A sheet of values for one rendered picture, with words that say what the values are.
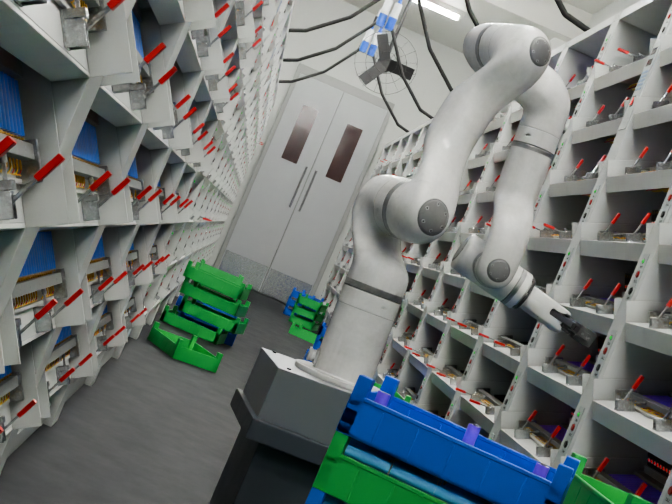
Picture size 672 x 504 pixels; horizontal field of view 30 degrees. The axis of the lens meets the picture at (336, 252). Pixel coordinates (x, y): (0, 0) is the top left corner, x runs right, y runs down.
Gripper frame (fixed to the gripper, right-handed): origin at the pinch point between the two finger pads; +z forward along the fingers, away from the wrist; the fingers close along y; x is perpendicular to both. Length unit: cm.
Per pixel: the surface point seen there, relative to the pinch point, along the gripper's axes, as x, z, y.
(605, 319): 10, 15, -47
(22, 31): -18, -96, 147
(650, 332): 10.0, 15.2, -11.6
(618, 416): -9.2, 19.2, -9.3
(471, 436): -27, -27, 84
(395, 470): -36, -36, 96
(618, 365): 1.4, 19.2, -30.2
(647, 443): -11.1, 20.5, 11.0
